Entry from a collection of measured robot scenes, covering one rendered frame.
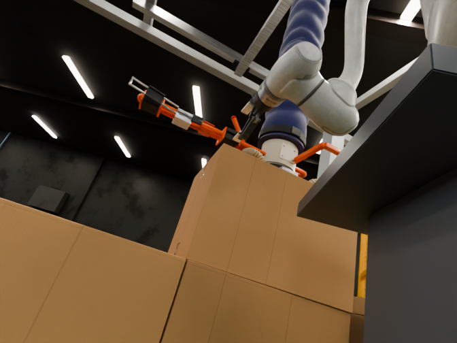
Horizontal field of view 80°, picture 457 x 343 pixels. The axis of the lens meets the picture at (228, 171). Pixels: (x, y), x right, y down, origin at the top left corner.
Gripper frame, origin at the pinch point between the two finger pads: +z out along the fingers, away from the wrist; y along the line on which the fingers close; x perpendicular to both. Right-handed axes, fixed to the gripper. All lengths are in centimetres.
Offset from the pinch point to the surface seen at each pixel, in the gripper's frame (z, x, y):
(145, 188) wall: 889, -7, -220
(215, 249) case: -5.0, 1.6, 48.4
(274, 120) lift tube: 8.1, 16.9, -16.7
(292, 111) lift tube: 4.7, 23.3, -23.4
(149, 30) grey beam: 192, -91, -208
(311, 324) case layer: -6, 38, 61
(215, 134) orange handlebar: 15.1, -5.3, -0.7
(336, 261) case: -7, 45, 39
